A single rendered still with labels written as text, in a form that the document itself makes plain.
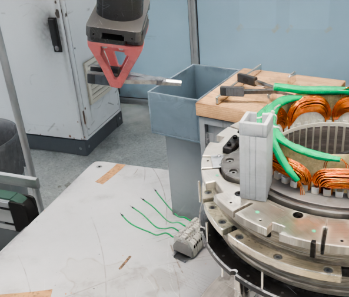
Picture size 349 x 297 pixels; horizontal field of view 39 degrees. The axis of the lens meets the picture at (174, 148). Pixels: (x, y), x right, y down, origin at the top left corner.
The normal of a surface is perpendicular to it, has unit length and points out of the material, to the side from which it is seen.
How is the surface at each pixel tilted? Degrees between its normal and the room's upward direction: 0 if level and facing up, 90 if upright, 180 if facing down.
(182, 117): 90
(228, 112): 90
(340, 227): 0
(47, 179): 0
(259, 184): 90
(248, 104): 0
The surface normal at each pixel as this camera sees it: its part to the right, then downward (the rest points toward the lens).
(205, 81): -0.53, 0.44
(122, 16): 0.23, 0.62
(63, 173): -0.07, -0.88
